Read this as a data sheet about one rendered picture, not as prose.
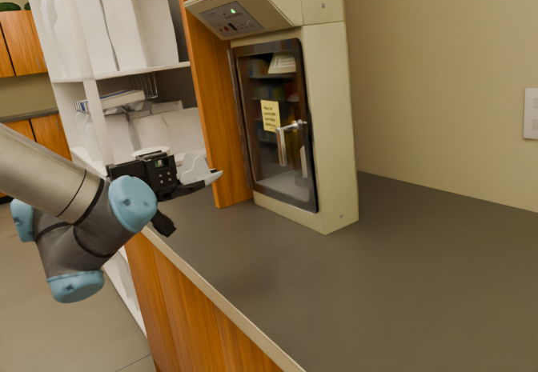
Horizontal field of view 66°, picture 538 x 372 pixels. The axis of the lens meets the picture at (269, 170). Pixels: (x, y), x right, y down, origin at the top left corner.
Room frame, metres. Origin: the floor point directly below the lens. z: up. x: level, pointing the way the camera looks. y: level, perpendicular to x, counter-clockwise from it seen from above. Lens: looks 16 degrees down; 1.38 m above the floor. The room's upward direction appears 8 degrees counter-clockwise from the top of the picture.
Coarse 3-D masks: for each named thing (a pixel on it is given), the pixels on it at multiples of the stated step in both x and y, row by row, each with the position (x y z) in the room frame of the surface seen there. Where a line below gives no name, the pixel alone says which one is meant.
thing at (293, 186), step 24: (240, 48) 1.10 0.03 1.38; (264, 48) 1.00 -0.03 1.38; (288, 48) 0.92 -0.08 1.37; (240, 72) 1.11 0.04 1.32; (264, 72) 1.01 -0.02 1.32; (288, 72) 0.93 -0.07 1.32; (240, 96) 1.13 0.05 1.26; (264, 96) 1.03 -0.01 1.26; (288, 96) 0.94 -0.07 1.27; (288, 120) 0.95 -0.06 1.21; (264, 144) 1.05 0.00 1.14; (288, 144) 0.96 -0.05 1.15; (264, 168) 1.07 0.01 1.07; (288, 168) 0.97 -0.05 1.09; (312, 168) 0.89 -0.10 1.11; (264, 192) 1.08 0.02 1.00; (288, 192) 0.98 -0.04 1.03; (312, 192) 0.90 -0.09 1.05
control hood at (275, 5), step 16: (192, 0) 1.05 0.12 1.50; (208, 0) 1.00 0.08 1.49; (224, 0) 0.95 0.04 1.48; (240, 0) 0.91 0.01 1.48; (256, 0) 0.88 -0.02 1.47; (272, 0) 0.85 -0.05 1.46; (288, 0) 0.87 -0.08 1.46; (256, 16) 0.93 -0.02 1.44; (272, 16) 0.89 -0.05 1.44; (288, 16) 0.87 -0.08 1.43; (256, 32) 0.99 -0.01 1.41
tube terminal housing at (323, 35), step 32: (320, 0) 0.92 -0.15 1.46; (288, 32) 0.94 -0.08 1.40; (320, 32) 0.91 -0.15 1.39; (320, 64) 0.91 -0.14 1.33; (320, 96) 0.90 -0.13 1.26; (320, 128) 0.90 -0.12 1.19; (352, 128) 1.01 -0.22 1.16; (320, 160) 0.89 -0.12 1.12; (352, 160) 0.94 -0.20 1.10; (256, 192) 1.14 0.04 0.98; (320, 192) 0.89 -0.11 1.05; (352, 192) 0.94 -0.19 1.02; (320, 224) 0.90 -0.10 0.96
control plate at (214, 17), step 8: (216, 8) 1.00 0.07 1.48; (224, 8) 0.98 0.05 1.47; (232, 8) 0.96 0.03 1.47; (240, 8) 0.94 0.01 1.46; (208, 16) 1.07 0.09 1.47; (216, 16) 1.04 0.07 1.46; (224, 16) 1.02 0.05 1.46; (232, 16) 0.99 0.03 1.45; (240, 16) 0.97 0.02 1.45; (248, 16) 0.95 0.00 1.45; (216, 24) 1.08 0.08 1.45; (224, 24) 1.05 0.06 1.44; (232, 24) 1.03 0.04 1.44; (240, 24) 1.00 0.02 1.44; (248, 24) 0.98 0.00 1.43; (256, 24) 0.96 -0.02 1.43; (224, 32) 1.09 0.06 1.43; (232, 32) 1.06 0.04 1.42; (240, 32) 1.04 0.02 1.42
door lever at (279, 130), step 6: (282, 126) 0.90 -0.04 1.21; (288, 126) 0.91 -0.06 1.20; (294, 126) 0.92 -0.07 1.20; (276, 132) 0.90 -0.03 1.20; (282, 132) 0.90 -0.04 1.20; (282, 138) 0.90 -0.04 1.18; (282, 144) 0.90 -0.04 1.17; (282, 150) 0.90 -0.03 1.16; (282, 156) 0.90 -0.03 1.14; (282, 162) 0.90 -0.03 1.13
